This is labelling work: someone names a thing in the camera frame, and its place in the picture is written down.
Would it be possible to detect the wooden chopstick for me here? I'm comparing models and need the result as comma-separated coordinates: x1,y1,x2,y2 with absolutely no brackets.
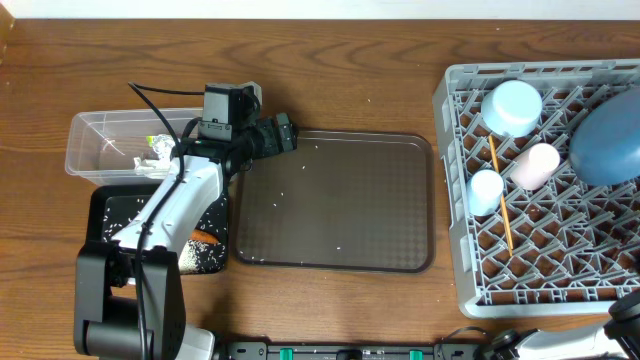
488,135,514,257

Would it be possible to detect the dark blue plate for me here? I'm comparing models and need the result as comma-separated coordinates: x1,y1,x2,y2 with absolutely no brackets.
569,88,639,186

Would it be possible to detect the brown serving tray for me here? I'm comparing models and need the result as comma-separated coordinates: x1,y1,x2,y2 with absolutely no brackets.
232,130,436,274

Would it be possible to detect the grey dishwasher rack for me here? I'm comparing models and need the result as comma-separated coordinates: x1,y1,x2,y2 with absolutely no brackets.
432,59,639,318

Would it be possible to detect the black waste tray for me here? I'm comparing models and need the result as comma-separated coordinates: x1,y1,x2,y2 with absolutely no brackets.
86,184,229,275

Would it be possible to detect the orange carrot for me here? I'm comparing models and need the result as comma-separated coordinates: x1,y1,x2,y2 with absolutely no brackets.
189,229,219,245

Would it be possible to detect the clear plastic bin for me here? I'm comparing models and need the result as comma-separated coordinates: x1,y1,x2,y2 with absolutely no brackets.
65,109,178,186

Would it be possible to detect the light blue bowl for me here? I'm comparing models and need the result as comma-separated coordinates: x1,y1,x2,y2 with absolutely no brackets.
481,80,542,138

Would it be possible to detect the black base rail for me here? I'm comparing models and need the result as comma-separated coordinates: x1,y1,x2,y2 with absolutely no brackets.
212,326,492,360

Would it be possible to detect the white pink cup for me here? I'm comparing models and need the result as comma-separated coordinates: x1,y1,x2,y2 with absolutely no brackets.
510,143,561,191

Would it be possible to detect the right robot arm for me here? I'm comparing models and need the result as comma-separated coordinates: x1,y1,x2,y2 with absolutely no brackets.
475,291,639,360

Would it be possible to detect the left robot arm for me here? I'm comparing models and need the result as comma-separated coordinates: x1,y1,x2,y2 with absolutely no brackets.
73,82,297,359

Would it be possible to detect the light blue cup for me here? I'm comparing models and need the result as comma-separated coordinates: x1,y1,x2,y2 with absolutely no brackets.
466,169,504,216

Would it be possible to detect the white rice pile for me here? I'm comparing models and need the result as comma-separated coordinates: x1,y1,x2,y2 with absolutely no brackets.
102,194,229,275

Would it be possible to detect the foil snack wrapper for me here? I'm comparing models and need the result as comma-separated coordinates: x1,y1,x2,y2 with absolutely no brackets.
146,134,175,160

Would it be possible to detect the white tissue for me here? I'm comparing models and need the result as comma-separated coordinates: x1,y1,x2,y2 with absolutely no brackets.
133,157,171,180

